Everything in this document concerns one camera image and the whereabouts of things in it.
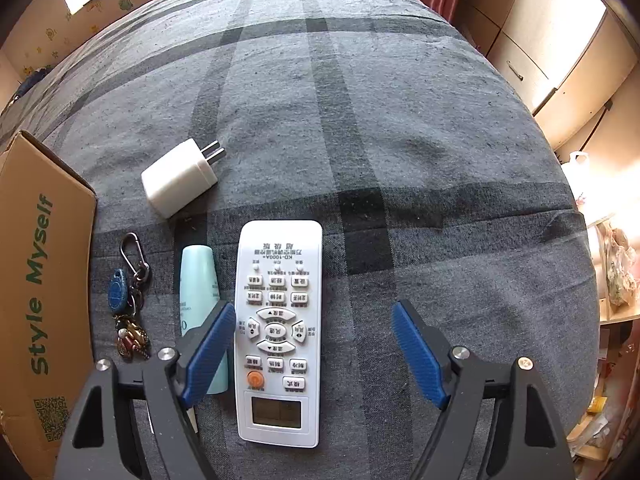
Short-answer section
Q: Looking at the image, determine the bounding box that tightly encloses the dark blue cloth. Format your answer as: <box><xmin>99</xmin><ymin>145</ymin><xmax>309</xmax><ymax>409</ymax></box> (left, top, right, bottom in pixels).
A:
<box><xmin>15</xmin><ymin>67</ymin><xmax>51</xmax><ymax>101</ymax></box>

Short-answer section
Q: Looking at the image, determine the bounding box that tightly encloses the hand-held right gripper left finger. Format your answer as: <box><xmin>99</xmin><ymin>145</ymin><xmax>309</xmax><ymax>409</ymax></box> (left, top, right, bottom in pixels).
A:
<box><xmin>52</xmin><ymin>301</ymin><xmax>237</xmax><ymax>480</ymax></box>

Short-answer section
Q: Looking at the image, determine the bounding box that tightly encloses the clear plastic bag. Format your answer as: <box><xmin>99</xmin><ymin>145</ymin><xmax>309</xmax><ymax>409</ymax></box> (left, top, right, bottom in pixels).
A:
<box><xmin>600</xmin><ymin>225</ymin><xmax>640</xmax><ymax>311</ymax></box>

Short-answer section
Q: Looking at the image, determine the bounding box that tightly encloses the wooden shelf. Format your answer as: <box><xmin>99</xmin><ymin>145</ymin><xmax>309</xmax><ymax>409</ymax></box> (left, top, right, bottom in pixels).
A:
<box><xmin>570</xmin><ymin>210</ymin><xmax>640</xmax><ymax>461</ymax></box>

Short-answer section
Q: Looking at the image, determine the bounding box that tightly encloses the white plastic bag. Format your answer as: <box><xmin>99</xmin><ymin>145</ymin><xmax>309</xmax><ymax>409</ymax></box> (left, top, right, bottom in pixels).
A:
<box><xmin>560</xmin><ymin>151</ymin><xmax>588</xmax><ymax>206</ymax></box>

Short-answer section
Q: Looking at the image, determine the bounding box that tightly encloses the key ring with blue fob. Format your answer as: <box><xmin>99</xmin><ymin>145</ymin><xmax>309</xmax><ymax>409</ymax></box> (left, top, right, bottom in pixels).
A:
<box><xmin>107</xmin><ymin>232</ymin><xmax>152</xmax><ymax>361</ymax></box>

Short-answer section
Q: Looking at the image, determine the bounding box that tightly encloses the white charger plug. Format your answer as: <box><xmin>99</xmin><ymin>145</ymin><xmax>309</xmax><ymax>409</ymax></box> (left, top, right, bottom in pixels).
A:
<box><xmin>141</xmin><ymin>139</ymin><xmax>227</xmax><ymax>219</ymax></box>

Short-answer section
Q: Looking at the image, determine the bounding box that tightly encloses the white remote control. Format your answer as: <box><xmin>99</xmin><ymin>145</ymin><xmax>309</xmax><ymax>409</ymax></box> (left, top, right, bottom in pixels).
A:
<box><xmin>235</xmin><ymin>220</ymin><xmax>323</xmax><ymax>448</ymax></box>

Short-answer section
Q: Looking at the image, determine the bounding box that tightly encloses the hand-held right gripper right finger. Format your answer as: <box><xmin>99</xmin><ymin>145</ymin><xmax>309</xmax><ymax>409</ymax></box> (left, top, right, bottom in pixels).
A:
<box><xmin>391</xmin><ymin>301</ymin><xmax>576</xmax><ymax>480</ymax></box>

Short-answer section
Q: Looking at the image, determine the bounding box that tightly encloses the brown cardboard box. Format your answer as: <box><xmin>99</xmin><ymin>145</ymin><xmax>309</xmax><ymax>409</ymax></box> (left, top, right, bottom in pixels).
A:
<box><xmin>0</xmin><ymin>130</ymin><xmax>98</xmax><ymax>461</ymax></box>

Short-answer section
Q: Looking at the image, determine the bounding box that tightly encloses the beige wardrobe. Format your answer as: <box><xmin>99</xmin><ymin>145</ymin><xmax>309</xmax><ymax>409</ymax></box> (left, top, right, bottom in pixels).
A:
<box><xmin>450</xmin><ymin>0</ymin><xmax>640</xmax><ymax>151</ymax></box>

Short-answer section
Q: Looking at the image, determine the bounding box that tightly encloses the pale green bottle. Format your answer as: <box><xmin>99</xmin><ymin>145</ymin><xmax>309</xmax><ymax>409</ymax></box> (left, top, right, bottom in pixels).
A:
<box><xmin>178</xmin><ymin>244</ymin><xmax>230</xmax><ymax>395</ymax></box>

